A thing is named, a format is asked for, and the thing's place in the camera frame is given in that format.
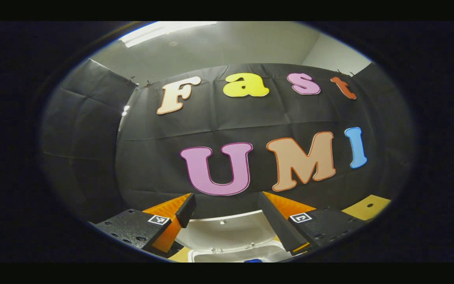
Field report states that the white desktop garbage bin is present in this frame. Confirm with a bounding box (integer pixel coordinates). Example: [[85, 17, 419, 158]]
[[175, 209, 299, 263]]

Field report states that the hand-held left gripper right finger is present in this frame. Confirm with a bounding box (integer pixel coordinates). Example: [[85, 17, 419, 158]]
[[257, 191, 368, 255]]

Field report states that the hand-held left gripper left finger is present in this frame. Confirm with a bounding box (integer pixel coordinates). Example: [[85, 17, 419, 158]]
[[94, 192, 197, 258]]

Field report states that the black backdrop cloth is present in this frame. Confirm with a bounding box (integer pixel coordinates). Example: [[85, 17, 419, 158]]
[[40, 58, 416, 224]]

